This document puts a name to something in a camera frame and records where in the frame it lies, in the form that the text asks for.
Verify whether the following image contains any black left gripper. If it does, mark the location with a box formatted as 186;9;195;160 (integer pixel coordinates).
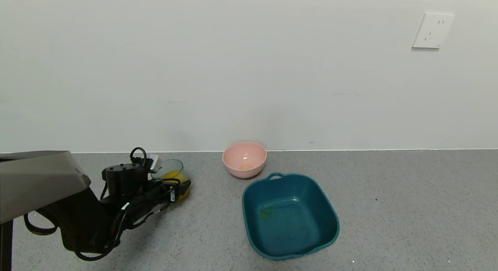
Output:
144;179;191;211

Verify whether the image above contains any yellow orange liquid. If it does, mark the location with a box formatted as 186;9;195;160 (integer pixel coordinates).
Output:
161;171;191;202

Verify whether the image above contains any transparent blue ribbed plastic cup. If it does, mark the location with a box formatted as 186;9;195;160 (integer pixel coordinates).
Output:
151;159;191;203

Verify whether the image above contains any pink bowl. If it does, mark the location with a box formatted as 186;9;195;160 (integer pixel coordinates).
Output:
222;141;267;179

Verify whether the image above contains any teal square plastic basin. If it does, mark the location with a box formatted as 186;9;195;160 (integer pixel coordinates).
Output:
242;172;340;260

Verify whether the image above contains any black cable with white label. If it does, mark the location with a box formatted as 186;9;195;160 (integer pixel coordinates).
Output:
154;178;182;203

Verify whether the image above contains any black camera cable white plug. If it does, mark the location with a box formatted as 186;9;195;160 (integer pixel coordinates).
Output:
130;147;161;174

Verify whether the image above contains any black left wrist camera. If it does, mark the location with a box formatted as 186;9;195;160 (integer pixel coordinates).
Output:
102;164;149;197

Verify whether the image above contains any black cable with white marker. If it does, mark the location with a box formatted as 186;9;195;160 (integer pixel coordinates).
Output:
74;202;131;262

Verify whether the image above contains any black strap on arm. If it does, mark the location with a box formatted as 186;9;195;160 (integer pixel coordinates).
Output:
23;213;59;236

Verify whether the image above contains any white wall socket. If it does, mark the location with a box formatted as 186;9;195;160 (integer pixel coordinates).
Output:
412;12;455;49

